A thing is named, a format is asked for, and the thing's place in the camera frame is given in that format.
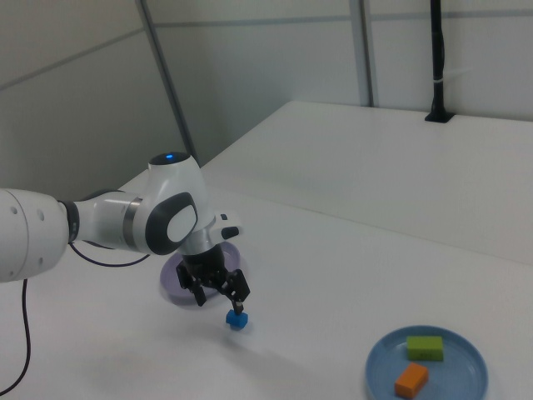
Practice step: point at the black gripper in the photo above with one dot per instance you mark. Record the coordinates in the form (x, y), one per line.
(204, 266)

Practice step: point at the small blue block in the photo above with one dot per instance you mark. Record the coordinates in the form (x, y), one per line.
(236, 321)

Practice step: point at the orange rectangular block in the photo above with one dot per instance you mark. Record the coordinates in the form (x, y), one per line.
(411, 379)

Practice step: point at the green rectangular block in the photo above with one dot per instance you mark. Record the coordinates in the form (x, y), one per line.
(424, 348)

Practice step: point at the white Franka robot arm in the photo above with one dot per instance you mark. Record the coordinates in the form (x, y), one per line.
(104, 216)

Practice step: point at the purple plate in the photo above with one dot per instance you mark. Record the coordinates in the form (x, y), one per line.
(170, 279)

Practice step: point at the white adjoining table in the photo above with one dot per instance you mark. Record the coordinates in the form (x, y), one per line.
(375, 158)

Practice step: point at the blue plate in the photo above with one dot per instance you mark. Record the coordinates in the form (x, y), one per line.
(458, 366)

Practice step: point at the black pole with clamp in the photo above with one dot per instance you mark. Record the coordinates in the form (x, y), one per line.
(437, 62)

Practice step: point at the grey partition post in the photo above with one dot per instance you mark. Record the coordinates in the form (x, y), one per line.
(170, 91)
(368, 54)

